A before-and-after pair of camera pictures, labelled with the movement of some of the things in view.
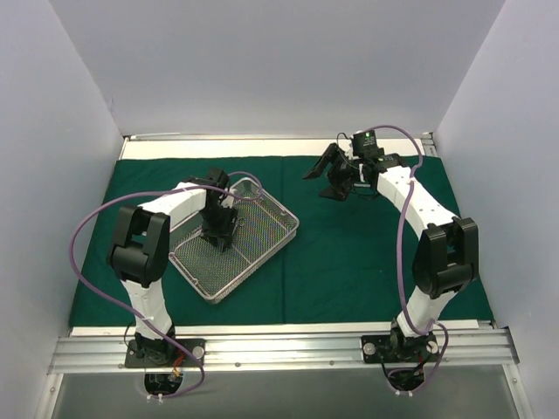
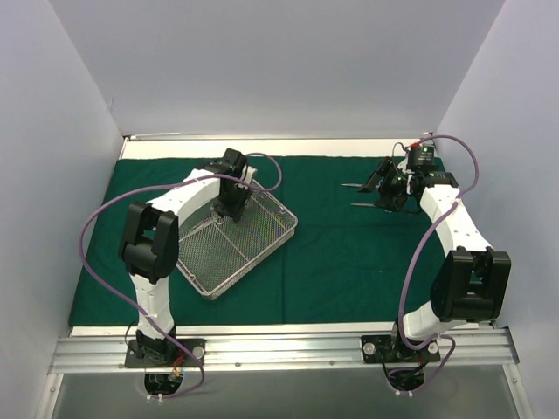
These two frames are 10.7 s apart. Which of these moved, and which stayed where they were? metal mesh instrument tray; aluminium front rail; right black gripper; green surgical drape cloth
Moved: right black gripper
Stayed: metal mesh instrument tray; aluminium front rail; green surgical drape cloth
